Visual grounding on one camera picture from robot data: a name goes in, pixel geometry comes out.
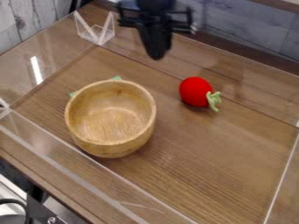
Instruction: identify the black cable at corner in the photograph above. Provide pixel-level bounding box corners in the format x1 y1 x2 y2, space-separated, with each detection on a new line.
0 199 36 224

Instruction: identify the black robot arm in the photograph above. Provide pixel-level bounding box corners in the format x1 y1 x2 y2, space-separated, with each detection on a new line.
115 0 197 60

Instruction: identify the light wooden bowl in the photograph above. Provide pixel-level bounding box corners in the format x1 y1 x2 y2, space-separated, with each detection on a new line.
64 80 158 158

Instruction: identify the clear acrylic tray enclosure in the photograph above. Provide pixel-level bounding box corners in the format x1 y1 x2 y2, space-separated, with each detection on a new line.
0 6 299 224

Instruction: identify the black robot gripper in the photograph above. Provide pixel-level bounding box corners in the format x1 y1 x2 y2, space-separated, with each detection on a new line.
117 5 197 60

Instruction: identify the black metal bracket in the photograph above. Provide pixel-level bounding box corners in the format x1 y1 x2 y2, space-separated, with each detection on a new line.
26 195 68 224

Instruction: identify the green mat under bowl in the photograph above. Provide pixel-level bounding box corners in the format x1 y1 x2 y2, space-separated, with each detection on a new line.
70 76 123 98

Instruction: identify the red plush fruit green stem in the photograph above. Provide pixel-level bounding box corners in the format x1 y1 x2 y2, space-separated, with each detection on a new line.
179 77 222 112

